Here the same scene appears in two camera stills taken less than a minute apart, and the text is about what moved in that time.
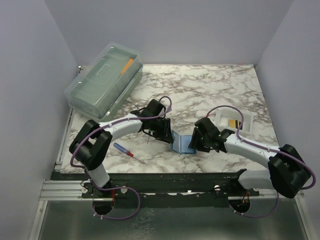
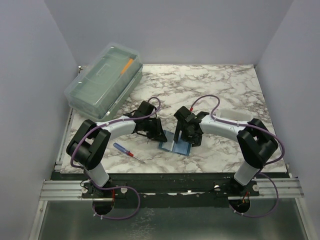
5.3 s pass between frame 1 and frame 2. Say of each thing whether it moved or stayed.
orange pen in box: stayed
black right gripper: moved
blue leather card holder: moved
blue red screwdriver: stayed
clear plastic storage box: stayed
